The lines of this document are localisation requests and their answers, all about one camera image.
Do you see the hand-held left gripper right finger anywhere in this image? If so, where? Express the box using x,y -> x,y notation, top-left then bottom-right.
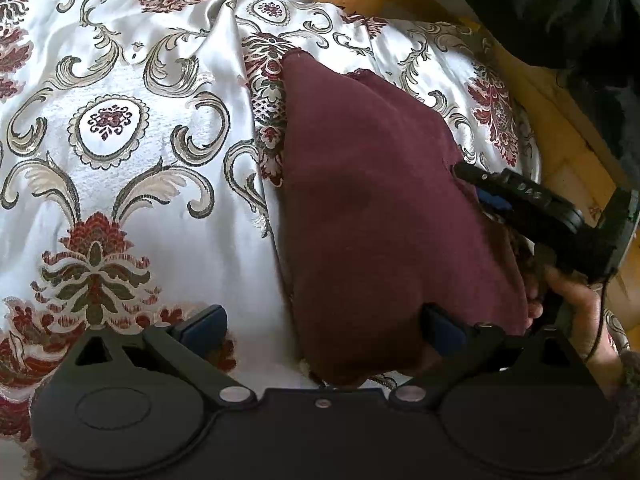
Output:
390,304 -> 591,407

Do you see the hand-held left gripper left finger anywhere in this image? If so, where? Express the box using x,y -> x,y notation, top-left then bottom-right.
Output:
65,304 -> 258,407

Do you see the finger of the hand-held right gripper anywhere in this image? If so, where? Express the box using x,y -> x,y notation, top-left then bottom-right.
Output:
475,187 -> 512,217
454,161 -> 511,189

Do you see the maroon knit garment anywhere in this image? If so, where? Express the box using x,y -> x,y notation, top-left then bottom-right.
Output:
277,50 -> 538,389

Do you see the person's right hand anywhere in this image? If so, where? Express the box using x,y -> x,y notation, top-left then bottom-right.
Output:
525,265 -> 621,396

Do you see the dark knit clothing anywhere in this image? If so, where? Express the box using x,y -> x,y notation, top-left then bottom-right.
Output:
452,0 -> 640,176

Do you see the floral white satin bedspread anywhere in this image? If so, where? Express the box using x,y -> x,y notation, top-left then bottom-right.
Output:
0,0 -> 632,480

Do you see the wooden bed frame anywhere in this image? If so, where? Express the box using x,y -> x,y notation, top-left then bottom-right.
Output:
207,0 -> 640,323

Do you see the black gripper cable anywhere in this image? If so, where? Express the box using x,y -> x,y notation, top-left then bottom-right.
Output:
584,277 -> 612,362

